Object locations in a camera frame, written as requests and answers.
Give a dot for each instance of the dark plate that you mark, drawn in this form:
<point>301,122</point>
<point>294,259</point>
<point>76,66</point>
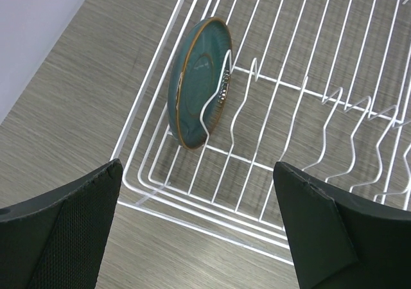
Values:
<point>199,82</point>

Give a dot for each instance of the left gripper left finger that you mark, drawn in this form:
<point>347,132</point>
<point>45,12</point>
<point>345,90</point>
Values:
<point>58,239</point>

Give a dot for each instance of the white wire dish rack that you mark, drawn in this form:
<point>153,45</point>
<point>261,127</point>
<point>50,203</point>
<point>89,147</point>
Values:
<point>321,84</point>

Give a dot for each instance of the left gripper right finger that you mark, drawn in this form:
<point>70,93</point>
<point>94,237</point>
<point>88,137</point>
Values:
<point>338,239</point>

